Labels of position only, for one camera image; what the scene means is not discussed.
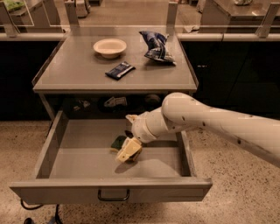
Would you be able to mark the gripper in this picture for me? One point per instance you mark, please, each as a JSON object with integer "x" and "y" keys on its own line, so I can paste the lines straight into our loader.
{"x": 139, "y": 129}

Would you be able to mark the green and yellow sponge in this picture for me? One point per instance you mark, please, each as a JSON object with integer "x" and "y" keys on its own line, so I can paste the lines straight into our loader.
{"x": 118, "y": 143}

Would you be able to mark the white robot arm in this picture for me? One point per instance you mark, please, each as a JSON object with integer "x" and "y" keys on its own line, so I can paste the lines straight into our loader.
{"x": 258, "y": 135}

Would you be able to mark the grey open top drawer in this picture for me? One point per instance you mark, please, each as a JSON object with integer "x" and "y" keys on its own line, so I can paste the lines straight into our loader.
{"x": 76, "y": 161}

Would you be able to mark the grey counter cabinet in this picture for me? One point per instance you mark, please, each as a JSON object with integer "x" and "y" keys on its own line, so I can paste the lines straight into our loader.
{"x": 76, "y": 69}

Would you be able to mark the dark blue snack packet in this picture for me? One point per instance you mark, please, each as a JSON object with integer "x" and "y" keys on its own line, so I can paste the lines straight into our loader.
{"x": 119, "y": 71}

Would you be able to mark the white bowl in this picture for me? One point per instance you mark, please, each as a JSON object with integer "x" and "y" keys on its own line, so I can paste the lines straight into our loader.
{"x": 110, "y": 48}

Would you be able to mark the blue chip bag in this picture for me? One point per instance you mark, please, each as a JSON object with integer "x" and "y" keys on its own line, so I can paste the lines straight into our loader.
{"x": 156, "y": 47}

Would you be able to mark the green object on background table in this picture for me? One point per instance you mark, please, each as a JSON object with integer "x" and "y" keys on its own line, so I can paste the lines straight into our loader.
{"x": 13, "y": 5}

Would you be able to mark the black drawer handle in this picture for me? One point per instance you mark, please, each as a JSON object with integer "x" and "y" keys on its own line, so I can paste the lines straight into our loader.
{"x": 107, "y": 195}

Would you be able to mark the white horizontal rail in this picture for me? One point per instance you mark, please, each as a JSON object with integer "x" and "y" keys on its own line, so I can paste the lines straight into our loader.
{"x": 222, "y": 37}

